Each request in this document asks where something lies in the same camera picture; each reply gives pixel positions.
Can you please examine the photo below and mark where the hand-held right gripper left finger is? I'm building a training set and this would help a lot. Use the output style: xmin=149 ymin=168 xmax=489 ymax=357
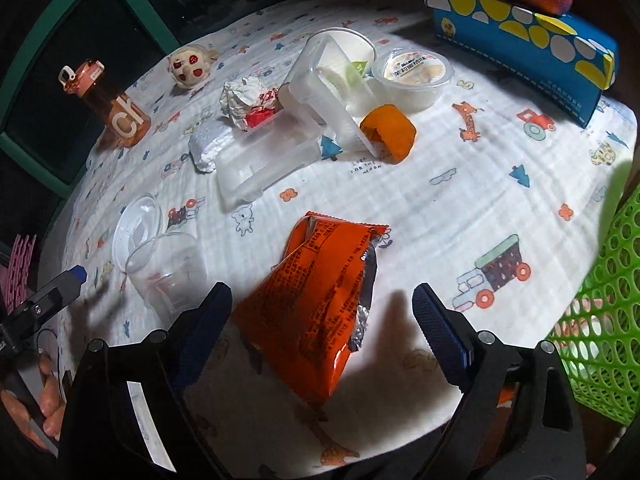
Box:
xmin=60 ymin=282 xmax=233 ymax=480

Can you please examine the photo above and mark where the clear plastic box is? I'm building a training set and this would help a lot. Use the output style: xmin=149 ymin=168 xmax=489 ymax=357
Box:
xmin=277 ymin=30 xmax=383 ymax=158

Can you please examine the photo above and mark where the orange water bottle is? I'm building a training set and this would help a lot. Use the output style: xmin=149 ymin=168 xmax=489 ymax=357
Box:
xmin=57 ymin=59 xmax=152 ymax=150

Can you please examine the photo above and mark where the clear plastic lid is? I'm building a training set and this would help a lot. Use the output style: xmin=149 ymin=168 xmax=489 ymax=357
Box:
xmin=112 ymin=195 xmax=163 ymax=273

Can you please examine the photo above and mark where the orange snack bag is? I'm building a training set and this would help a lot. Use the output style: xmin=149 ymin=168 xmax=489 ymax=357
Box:
xmin=231 ymin=211 xmax=392 ymax=408

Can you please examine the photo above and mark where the white paper cup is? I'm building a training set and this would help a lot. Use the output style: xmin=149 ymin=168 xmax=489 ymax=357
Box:
xmin=320 ymin=27 xmax=377 ymax=86

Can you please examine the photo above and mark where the paper wrapper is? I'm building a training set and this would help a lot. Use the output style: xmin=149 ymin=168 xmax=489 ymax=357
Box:
xmin=220 ymin=76 xmax=281 ymax=132

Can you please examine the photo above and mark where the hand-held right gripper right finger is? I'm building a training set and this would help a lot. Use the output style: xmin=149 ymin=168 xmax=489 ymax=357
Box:
xmin=411 ymin=282 xmax=588 ymax=480

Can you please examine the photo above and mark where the clear plastic cup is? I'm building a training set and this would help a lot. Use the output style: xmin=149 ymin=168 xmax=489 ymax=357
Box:
xmin=125 ymin=232 xmax=208 ymax=318

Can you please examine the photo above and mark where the white foam block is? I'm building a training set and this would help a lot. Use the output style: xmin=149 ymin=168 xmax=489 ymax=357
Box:
xmin=189 ymin=119 xmax=236 ymax=175

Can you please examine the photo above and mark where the small plush toy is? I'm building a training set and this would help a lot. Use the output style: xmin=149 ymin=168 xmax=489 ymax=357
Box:
xmin=167 ymin=44 xmax=218 ymax=92

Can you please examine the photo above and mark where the person's left hand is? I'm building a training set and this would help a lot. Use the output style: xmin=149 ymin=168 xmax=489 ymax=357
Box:
xmin=0 ymin=352 xmax=68 ymax=453

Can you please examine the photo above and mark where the white pudding cup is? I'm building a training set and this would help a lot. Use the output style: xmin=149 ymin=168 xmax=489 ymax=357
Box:
xmin=371 ymin=46 xmax=455 ymax=113

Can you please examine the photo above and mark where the printed white cloth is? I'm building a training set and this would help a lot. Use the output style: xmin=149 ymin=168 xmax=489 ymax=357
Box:
xmin=37 ymin=0 xmax=638 ymax=480

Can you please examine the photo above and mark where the blue spotted tissue box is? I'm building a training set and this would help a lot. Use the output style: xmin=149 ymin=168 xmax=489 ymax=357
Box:
xmin=422 ymin=0 xmax=617 ymax=128

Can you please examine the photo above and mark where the green window frame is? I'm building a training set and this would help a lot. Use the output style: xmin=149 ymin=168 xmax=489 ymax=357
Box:
xmin=0 ymin=0 xmax=183 ymax=201

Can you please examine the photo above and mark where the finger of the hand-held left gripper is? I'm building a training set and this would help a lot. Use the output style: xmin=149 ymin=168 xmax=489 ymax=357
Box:
xmin=20 ymin=266 xmax=87 ymax=318

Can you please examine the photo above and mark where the green plastic basket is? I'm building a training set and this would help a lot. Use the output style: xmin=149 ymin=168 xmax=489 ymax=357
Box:
xmin=547 ymin=160 xmax=640 ymax=426

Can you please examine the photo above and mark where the clear plastic tray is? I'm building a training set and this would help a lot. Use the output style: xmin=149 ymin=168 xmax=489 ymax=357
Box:
xmin=216 ymin=110 xmax=323 ymax=212

